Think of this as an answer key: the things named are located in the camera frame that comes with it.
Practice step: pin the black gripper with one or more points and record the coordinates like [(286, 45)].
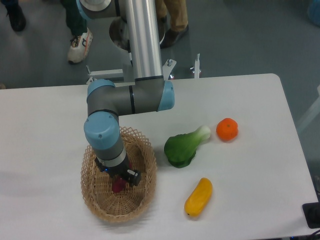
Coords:
[(133, 177)]

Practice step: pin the purple sweet potato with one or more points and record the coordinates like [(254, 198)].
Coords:
[(121, 180)]

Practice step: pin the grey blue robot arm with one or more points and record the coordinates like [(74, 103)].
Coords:
[(149, 93)]

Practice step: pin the woven wicker basket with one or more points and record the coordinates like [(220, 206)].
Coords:
[(130, 203)]

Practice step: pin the green bok choy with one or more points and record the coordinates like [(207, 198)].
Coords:
[(182, 148)]

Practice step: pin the yellow mango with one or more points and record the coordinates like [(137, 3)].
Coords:
[(199, 198)]

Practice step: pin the orange tangerine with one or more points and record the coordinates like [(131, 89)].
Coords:
[(227, 129)]

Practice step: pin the white orange sneaker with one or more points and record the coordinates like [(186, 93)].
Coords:
[(79, 47)]

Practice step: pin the brown shoe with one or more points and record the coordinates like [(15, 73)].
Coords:
[(172, 37)]

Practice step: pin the black device at table edge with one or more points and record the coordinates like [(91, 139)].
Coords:
[(312, 214)]

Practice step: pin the black shoe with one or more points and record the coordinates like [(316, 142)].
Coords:
[(16, 16)]

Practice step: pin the white bracket clamp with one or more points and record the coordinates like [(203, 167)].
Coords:
[(195, 70)]

